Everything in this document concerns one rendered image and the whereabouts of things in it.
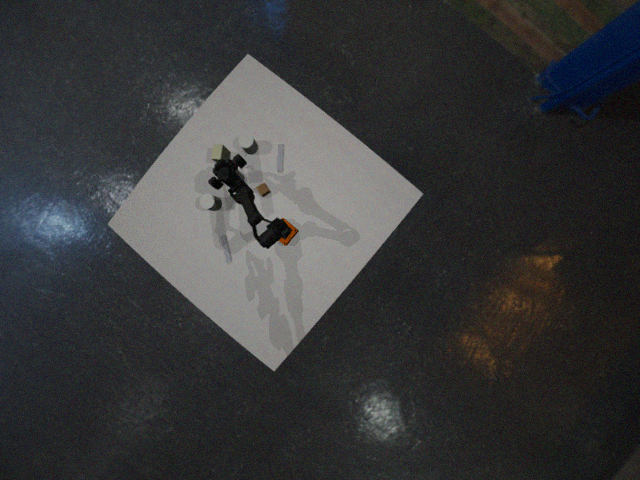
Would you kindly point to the grey cylinder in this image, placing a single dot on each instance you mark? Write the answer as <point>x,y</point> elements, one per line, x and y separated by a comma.
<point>210,202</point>
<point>247,143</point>

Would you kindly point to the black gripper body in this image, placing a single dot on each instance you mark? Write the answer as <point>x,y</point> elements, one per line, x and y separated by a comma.
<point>239,162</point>

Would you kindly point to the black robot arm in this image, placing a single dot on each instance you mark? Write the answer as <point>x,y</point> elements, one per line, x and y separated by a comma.
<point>276,229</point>

